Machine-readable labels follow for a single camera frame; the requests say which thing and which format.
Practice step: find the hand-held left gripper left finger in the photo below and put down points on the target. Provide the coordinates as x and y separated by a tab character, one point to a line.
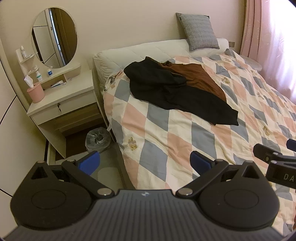
89	161

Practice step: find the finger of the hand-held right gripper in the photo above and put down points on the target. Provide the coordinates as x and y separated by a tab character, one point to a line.
263	150
291	144

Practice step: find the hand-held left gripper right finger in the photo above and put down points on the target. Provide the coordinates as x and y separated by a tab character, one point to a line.
200	162

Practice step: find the brown garment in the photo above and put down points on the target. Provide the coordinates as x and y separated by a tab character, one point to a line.
198	77

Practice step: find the black garment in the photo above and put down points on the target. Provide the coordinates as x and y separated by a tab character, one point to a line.
150	83

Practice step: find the trash bin with plastic bag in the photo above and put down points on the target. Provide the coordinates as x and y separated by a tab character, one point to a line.
98	139

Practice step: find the checkered pastel quilt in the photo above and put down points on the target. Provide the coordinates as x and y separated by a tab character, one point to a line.
175	139

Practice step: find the drawer keys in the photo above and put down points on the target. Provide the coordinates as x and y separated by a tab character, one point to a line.
59	107

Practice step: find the white vanity table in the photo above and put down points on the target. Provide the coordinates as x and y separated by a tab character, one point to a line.
69	97

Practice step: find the white wardrobe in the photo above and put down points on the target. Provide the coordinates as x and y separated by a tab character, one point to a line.
13	129

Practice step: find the white tube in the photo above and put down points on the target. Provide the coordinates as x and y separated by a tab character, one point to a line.
56	84

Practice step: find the pink tissue holder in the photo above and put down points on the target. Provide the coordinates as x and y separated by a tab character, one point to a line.
35	92

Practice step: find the grey padded stool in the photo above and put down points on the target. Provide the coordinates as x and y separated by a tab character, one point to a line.
252	63

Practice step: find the white pump bottle blue label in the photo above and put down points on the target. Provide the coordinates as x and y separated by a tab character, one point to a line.
39	76

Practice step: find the white tissue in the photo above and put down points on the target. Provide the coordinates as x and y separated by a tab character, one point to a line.
29	81

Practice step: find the pink curtain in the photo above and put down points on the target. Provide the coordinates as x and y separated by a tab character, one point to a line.
268	34

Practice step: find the white pillow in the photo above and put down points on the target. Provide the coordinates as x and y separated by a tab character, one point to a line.
222	45

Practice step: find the white slim bottle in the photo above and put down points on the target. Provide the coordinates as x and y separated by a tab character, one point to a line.
23	52

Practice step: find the grey checked pillow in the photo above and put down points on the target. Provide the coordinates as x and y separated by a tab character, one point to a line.
198	30

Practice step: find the white wall shelf organizer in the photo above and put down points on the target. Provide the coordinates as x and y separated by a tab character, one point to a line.
27	62

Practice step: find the oval wall mirror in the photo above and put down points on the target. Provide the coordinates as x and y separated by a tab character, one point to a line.
55	34

